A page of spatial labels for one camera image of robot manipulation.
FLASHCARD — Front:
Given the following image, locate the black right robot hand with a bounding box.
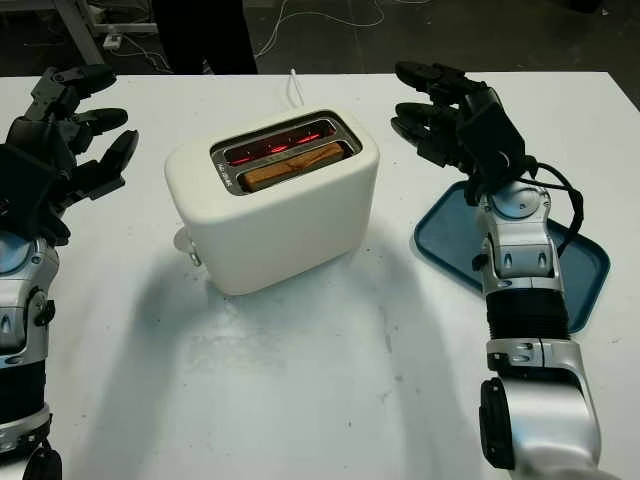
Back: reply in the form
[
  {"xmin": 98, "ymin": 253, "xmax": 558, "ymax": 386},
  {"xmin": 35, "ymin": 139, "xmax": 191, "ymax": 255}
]
[{"xmin": 389, "ymin": 60, "xmax": 502, "ymax": 207}]

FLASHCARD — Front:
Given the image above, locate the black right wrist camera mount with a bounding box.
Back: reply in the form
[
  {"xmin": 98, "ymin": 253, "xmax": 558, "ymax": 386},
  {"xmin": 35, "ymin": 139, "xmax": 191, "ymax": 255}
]
[{"xmin": 455, "ymin": 97, "xmax": 539, "ymax": 189}]

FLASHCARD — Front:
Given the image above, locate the white toaster power cord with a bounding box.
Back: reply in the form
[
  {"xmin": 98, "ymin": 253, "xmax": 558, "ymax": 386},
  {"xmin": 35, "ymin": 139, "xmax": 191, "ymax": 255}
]
[{"xmin": 285, "ymin": 68, "xmax": 305, "ymax": 110}]

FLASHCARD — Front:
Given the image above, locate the slice of toast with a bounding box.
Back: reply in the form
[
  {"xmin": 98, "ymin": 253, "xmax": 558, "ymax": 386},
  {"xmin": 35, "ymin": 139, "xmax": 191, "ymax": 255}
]
[{"xmin": 243, "ymin": 141, "xmax": 347, "ymax": 194}]

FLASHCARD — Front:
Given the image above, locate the person in black trousers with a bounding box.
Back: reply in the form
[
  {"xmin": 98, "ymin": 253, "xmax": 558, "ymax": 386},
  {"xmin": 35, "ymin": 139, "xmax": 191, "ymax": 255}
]
[{"xmin": 152, "ymin": 0, "xmax": 259, "ymax": 76}]

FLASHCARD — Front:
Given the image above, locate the blue plastic tray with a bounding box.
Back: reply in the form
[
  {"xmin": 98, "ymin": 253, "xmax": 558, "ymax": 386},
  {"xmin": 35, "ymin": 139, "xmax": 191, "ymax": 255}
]
[{"xmin": 412, "ymin": 179, "xmax": 612, "ymax": 335}]

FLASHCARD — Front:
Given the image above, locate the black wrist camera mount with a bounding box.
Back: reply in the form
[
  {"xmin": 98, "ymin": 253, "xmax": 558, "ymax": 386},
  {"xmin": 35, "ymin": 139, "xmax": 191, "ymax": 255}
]
[
  {"xmin": 455, "ymin": 97, "xmax": 539, "ymax": 189},
  {"xmin": 0, "ymin": 142, "xmax": 56, "ymax": 214}
]

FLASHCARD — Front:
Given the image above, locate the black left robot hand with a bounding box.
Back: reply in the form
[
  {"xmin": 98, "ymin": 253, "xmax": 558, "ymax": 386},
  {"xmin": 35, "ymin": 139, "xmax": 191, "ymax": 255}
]
[{"xmin": 8, "ymin": 63, "xmax": 140, "ymax": 245}]

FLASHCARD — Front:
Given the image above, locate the white toaster lever knob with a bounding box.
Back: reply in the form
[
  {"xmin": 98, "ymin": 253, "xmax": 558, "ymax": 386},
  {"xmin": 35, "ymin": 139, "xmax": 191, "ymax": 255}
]
[{"xmin": 173, "ymin": 230, "xmax": 204, "ymax": 268}]

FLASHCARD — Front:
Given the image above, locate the cream white toaster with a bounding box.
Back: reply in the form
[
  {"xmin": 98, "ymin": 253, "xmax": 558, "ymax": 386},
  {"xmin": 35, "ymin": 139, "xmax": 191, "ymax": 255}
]
[{"xmin": 163, "ymin": 108, "xmax": 381, "ymax": 297}]

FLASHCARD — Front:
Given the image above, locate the white floor cable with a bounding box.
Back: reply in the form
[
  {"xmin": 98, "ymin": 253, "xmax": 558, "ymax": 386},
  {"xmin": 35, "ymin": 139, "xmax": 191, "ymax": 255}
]
[
  {"xmin": 119, "ymin": 33, "xmax": 174, "ymax": 71},
  {"xmin": 254, "ymin": 0, "xmax": 362, "ymax": 57}
]

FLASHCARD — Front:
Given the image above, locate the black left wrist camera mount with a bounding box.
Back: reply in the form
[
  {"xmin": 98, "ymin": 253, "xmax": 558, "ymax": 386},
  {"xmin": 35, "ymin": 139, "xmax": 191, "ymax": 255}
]
[{"xmin": 0, "ymin": 142, "xmax": 56, "ymax": 214}]

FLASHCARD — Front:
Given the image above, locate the white metal frame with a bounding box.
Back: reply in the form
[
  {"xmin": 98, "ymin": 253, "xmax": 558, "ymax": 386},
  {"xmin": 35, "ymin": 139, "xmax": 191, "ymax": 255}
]
[{"xmin": 54, "ymin": 0, "xmax": 161, "ymax": 64}]

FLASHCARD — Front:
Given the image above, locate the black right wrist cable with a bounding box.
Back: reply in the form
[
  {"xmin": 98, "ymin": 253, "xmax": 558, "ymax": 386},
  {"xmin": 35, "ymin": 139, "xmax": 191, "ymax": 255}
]
[{"xmin": 524, "ymin": 162, "xmax": 586, "ymax": 257}]

